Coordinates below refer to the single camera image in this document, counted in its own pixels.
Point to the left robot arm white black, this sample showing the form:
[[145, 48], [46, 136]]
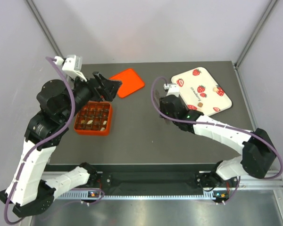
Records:
[[29, 194]]

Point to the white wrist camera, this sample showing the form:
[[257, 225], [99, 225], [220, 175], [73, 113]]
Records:
[[72, 65], [172, 89]]

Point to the white strawberry tray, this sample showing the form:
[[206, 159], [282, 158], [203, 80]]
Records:
[[196, 86]]

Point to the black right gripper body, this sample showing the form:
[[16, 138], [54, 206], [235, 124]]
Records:
[[162, 108]]

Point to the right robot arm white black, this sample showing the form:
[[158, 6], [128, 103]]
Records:
[[255, 148]]

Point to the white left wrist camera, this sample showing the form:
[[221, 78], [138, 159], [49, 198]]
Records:
[[72, 65]]

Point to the orange box lid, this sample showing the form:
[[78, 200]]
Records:
[[131, 82]]

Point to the metal tweezers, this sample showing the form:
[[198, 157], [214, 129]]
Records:
[[157, 99]]

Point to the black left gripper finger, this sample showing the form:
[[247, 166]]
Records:
[[110, 94], [106, 83]]

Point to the orange chocolate box with grid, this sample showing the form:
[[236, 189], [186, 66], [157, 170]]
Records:
[[98, 112]]

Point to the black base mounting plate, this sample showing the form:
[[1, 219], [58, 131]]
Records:
[[157, 183]]

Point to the aluminium rail frame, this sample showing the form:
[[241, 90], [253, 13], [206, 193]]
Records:
[[173, 197]]

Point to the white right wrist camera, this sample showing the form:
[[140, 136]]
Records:
[[172, 89]]

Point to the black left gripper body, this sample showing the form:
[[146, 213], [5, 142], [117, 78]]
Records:
[[97, 92]]

